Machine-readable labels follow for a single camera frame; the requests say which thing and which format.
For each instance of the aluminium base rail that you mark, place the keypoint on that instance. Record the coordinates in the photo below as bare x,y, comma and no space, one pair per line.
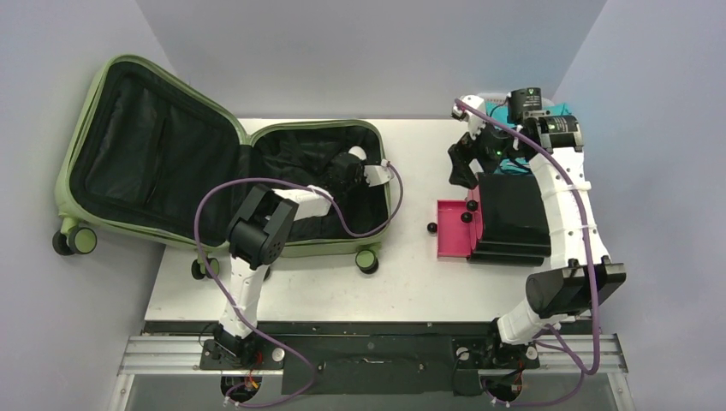
167,355

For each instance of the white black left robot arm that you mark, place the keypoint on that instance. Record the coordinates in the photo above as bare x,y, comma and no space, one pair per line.
258,233

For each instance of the black and pink storage organizer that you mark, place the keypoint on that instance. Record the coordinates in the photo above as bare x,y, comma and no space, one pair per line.
502,221

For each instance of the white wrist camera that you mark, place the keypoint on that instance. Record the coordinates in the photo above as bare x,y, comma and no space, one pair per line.
474,122
378,174

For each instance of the teal garment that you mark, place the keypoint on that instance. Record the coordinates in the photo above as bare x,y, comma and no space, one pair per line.
556,108

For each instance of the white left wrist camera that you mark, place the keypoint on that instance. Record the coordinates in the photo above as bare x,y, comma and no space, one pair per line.
378,174

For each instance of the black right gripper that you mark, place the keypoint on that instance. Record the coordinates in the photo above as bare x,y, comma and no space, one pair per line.
470,151

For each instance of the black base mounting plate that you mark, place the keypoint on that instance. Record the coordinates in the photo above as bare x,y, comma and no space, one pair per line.
365,358

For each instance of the green hard-shell suitcase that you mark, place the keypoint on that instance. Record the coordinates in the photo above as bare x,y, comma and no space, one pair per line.
154,158

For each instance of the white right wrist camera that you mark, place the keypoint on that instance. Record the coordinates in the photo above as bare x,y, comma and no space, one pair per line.
474,122

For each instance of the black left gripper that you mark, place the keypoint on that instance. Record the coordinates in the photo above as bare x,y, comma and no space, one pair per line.
364,184

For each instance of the white perforated plastic basket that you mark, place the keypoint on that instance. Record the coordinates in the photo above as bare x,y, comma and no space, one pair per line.
501,97

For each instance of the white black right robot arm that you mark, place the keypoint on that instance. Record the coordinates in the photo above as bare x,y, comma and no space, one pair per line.
579,275

